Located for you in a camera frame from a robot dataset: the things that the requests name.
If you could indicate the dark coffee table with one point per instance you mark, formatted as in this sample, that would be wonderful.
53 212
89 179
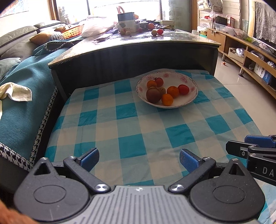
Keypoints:
90 62

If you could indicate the teal sofa cover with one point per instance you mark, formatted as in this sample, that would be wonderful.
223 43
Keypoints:
23 123

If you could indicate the white lace curtain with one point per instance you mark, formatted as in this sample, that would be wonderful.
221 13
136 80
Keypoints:
265 22

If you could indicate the operator hand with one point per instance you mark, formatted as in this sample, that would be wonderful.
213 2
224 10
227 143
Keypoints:
11 216

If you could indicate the dark red tomato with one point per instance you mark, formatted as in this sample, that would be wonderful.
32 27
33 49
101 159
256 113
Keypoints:
153 95

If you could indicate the white floral bowl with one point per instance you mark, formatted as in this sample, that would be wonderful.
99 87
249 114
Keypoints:
170 78

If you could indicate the grey sofa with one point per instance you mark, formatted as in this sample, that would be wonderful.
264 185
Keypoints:
16 45

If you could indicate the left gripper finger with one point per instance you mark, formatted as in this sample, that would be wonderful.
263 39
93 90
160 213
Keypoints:
238 149
261 141

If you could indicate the small orange tangerine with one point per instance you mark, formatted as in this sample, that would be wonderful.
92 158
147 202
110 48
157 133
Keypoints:
151 83

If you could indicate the orange cushion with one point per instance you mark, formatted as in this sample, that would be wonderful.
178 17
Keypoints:
41 38

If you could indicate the red cherry tomato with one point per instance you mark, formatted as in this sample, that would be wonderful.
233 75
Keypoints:
159 82
183 89

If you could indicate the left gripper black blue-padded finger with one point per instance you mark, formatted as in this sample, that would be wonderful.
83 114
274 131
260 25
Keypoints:
79 169
198 168

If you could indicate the tan longan fruit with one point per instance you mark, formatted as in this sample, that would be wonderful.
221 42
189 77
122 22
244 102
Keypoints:
162 90

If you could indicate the cream towel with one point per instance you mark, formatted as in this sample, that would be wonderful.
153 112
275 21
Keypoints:
15 92

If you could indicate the blue white checkered tablecloth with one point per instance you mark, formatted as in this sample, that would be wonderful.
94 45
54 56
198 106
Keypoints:
140 144

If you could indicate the wooden tv cabinet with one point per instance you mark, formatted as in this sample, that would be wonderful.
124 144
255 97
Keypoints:
252 55

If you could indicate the white container on table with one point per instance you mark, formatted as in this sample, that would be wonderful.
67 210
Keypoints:
127 22

